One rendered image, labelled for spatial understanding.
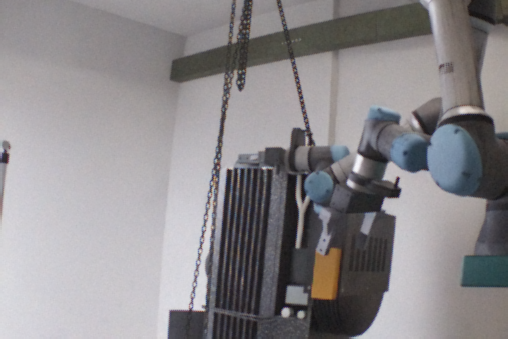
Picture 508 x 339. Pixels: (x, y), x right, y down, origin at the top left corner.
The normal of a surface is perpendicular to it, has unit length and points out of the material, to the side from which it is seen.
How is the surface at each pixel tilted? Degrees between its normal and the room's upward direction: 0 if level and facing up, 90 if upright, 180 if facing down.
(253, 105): 90
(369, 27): 90
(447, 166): 98
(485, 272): 90
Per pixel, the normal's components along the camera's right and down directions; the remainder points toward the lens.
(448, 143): -0.90, -0.01
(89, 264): 0.68, -0.05
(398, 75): -0.73, -0.17
